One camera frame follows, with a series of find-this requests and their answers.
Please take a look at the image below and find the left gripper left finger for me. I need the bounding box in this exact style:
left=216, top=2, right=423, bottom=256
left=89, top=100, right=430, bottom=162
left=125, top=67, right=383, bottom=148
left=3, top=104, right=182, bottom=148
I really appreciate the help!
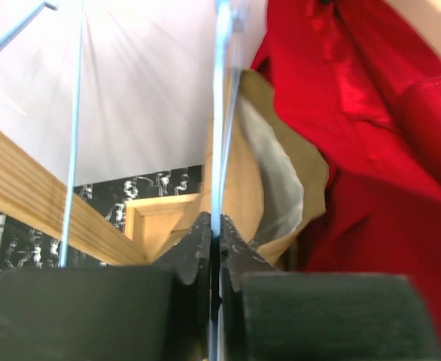
left=0, top=213, right=211, bottom=360

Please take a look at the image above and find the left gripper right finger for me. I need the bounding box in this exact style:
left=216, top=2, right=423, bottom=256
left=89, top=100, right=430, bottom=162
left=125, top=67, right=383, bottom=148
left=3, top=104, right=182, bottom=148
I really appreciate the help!
left=218, top=217, right=441, bottom=360

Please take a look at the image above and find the tan pleated skirt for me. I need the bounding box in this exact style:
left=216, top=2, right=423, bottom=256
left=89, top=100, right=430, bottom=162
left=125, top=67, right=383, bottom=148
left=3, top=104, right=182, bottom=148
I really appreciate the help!
left=223, top=69, right=328, bottom=265

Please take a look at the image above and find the red pleated skirt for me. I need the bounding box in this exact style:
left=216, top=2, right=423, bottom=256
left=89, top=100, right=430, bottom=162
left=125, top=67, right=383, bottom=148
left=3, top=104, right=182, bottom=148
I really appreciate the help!
left=253, top=1, right=441, bottom=337

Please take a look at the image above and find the black marble mat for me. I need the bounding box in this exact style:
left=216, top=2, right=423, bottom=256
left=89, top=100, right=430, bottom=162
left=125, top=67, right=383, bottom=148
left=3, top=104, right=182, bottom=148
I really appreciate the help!
left=0, top=165, right=202, bottom=272

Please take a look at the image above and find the wooden clothes rack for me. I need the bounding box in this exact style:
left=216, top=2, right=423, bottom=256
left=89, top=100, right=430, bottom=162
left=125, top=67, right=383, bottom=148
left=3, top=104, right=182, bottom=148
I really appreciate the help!
left=0, top=132, right=196, bottom=265

